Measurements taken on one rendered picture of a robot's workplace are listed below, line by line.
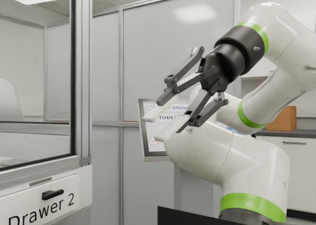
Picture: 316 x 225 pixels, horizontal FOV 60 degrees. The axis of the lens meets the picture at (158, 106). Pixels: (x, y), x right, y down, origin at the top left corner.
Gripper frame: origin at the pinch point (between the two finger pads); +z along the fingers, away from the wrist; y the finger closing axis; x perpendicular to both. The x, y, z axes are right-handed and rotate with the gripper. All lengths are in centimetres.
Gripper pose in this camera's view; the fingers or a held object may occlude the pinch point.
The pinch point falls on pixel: (165, 118)
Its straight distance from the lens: 47.7
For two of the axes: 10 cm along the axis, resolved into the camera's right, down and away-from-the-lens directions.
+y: -4.7, -8.1, -3.6
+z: -6.7, 5.9, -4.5
